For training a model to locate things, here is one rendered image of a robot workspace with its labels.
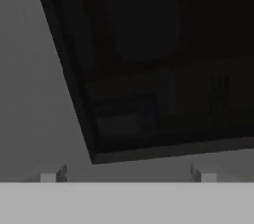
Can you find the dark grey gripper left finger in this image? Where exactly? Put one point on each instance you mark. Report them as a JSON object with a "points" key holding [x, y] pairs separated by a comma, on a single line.
{"points": [[53, 175]]}

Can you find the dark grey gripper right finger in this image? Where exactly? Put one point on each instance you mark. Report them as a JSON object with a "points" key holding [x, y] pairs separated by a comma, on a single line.
{"points": [[204, 176]]}

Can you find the black glossy worktop slab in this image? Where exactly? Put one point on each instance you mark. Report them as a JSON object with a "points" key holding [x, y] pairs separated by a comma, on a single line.
{"points": [[152, 62]]}

